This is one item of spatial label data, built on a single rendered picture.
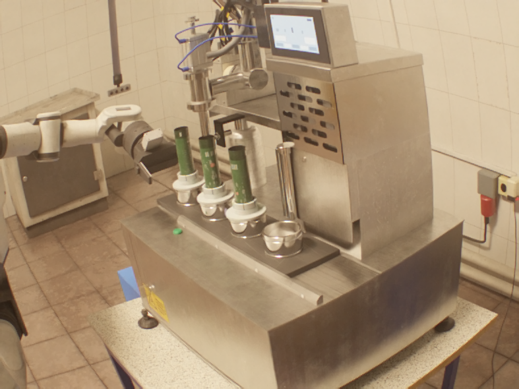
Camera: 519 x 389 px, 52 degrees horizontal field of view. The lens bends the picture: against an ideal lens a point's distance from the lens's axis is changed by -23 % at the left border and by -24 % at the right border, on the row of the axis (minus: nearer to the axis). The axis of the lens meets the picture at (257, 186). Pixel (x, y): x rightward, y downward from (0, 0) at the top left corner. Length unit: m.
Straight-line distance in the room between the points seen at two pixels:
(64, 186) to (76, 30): 1.30
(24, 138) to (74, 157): 2.64
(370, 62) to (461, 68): 1.61
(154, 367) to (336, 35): 0.80
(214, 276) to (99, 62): 3.83
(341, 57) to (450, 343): 0.66
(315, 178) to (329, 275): 0.16
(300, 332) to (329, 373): 0.14
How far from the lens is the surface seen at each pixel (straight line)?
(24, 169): 4.09
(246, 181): 1.21
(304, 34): 1.03
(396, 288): 1.14
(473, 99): 2.63
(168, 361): 1.39
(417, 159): 1.17
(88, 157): 4.22
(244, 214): 1.22
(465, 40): 2.58
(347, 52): 1.01
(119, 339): 1.50
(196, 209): 1.39
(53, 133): 1.60
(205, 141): 1.28
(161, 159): 1.56
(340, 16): 1.00
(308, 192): 1.16
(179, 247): 1.27
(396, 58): 1.10
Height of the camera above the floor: 1.56
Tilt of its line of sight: 21 degrees down
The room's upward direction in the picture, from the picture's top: 8 degrees counter-clockwise
